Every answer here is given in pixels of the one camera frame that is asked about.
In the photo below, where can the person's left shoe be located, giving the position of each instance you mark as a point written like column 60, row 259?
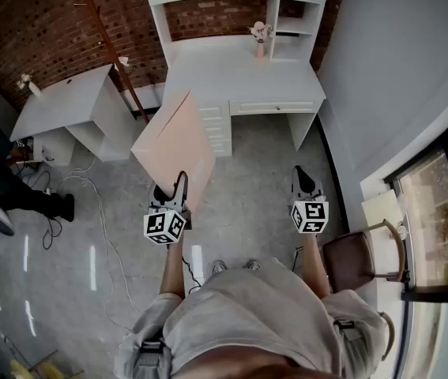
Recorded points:
column 219, row 267

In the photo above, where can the black framed window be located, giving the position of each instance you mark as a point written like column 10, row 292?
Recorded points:
column 433, row 219

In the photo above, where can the cream board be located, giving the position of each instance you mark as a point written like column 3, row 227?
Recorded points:
column 381, row 211

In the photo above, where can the person's shoe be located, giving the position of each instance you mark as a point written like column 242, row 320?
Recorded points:
column 253, row 265
column 219, row 267

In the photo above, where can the pink vase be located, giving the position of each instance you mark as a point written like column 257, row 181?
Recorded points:
column 260, row 50

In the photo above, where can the white vase with flowers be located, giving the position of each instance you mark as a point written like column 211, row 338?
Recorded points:
column 32, row 87

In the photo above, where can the curved wooden chair back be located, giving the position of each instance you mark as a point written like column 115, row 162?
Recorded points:
column 389, row 334

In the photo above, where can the person's right forearm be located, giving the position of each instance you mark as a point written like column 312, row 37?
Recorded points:
column 313, row 267

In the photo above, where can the person's gray shirt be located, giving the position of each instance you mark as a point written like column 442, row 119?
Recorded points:
column 255, row 314

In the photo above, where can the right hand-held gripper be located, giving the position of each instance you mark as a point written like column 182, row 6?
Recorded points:
column 310, row 215

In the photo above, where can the person's left forearm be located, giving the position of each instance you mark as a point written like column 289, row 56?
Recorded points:
column 173, row 271

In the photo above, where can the white drawer front with knob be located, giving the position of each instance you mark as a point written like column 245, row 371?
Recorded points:
column 273, row 107

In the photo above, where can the brown wooden chair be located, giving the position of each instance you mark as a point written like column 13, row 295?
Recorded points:
column 348, row 263

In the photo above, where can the pale flower bouquet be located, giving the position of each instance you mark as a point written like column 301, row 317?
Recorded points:
column 260, row 30

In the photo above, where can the white cabinet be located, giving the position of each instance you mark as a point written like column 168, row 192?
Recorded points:
column 69, row 101

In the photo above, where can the person's right shoe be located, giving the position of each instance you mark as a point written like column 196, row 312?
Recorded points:
column 253, row 265

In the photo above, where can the white desk with hutch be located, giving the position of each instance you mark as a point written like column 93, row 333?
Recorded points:
column 239, row 77

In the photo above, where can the white power strip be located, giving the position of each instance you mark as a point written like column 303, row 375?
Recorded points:
column 49, row 191

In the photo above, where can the yellow object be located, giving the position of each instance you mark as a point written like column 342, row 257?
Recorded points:
column 26, row 369

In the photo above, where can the brown wooden coat rack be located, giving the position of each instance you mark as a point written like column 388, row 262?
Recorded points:
column 107, row 38

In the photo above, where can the white paper tag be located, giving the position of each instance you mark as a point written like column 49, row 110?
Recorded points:
column 124, row 61

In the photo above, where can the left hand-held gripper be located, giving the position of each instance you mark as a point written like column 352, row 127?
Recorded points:
column 166, row 223

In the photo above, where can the small glass object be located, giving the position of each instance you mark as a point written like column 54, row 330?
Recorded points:
column 402, row 233

